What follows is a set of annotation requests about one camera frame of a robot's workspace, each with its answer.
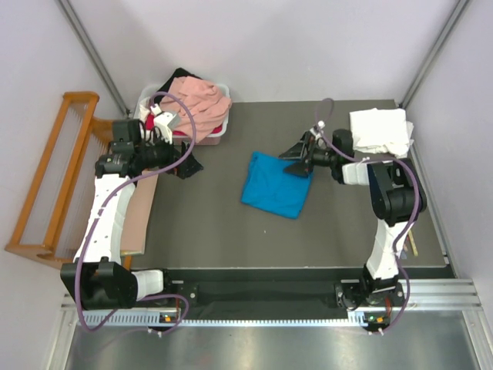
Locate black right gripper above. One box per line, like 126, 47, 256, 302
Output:
279, 132, 338, 179

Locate blue t shirt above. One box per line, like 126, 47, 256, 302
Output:
240, 151, 313, 219

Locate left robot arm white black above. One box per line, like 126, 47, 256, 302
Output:
60, 113, 203, 311

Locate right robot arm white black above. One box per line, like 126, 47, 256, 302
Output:
279, 129, 427, 311

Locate folded white t shirts stack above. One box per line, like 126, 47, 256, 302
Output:
349, 108, 414, 158

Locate white plastic laundry bin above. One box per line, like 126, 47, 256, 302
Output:
133, 83, 230, 146

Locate red t shirt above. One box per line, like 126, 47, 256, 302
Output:
145, 112, 181, 137

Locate pink t shirt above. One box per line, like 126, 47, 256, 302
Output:
169, 76, 232, 143

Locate pink cardboard sheet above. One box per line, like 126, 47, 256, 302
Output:
120, 176, 158, 256

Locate black t shirt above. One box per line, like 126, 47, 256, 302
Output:
158, 68, 197, 92

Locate markers on table edge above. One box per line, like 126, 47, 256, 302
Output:
396, 230, 418, 259

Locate wooden drying rack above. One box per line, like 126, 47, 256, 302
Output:
5, 92, 112, 269

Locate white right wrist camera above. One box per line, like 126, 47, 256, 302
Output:
309, 120, 325, 140

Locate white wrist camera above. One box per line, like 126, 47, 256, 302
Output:
150, 104, 180, 143
309, 120, 325, 140

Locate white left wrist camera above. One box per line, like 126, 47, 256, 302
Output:
150, 104, 180, 143

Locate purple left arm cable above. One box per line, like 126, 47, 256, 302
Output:
75, 91, 197, 332

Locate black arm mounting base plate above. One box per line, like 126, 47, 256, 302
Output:
129, 269, 409, 310

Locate white slotted cable duct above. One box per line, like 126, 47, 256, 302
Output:
76, 311, 371, 328

